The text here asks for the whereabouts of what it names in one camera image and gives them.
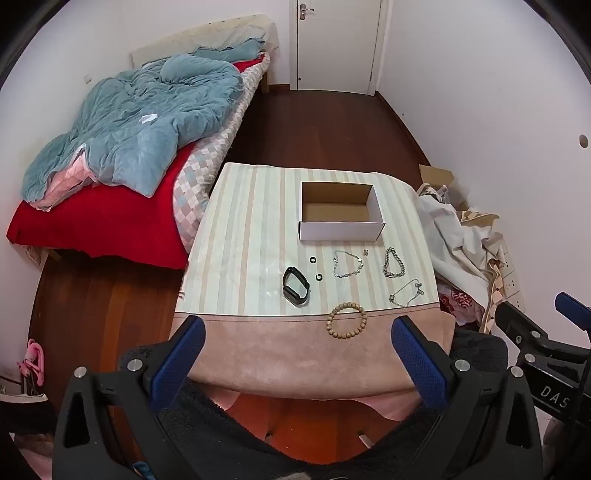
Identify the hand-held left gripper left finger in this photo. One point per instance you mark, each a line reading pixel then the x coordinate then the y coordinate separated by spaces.
pixel 182 355

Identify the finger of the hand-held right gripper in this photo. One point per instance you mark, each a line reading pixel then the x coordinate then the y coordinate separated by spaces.
pixel 517 325
pixel 572 304

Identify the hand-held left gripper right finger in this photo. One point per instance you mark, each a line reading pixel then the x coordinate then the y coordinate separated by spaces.
pixel 415 355

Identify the black fitness band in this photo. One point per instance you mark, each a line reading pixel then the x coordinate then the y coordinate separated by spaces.
pixel 297 299

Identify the white cardboard box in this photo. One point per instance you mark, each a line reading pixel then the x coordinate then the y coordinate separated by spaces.
pixel 341 230

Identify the white power outlet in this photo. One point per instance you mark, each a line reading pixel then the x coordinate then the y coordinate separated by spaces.
pixel 515 281

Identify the red patterned cloth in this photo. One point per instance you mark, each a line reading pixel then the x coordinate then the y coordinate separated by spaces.
pixel 457 302

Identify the beige patterned cloth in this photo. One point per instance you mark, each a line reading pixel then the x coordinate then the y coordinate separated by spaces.
pixel 480 221

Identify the white cloth pile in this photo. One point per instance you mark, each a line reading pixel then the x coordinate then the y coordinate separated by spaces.
pixel 443 230

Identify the pink hanger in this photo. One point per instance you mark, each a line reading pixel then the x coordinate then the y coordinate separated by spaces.
pixel 33 364

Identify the brown cardboard box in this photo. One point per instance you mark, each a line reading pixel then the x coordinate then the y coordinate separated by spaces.
pixel 436 175

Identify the checkered mattress cover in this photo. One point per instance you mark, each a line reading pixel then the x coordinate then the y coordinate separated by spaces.
pixel 203 180

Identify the pink blanket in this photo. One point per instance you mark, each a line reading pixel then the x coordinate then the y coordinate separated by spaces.
pixel 64 180

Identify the blue quilt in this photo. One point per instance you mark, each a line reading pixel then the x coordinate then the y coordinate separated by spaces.
pixel 138 120

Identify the wooden bed leg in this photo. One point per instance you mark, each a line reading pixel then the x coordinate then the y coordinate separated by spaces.
pixel 265 81

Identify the white door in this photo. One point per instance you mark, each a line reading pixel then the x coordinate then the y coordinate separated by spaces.
pixel 337 46

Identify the round wall cap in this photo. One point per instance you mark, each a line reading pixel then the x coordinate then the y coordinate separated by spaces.
pixel 584 141

